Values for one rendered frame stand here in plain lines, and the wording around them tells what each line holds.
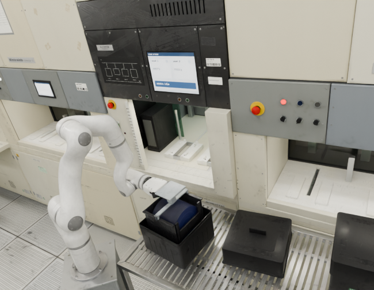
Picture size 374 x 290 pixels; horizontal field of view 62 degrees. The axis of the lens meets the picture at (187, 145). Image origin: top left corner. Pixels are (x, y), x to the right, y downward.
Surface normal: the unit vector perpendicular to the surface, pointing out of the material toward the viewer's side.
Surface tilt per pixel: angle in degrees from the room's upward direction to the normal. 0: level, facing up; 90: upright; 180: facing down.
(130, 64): 90
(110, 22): 90
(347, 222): 0
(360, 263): 0
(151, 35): 90
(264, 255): 0
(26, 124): 90
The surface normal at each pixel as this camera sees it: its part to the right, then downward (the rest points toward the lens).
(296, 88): -0.51, 0.49
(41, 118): 0.85, 0.15
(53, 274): -0.14, -0.86
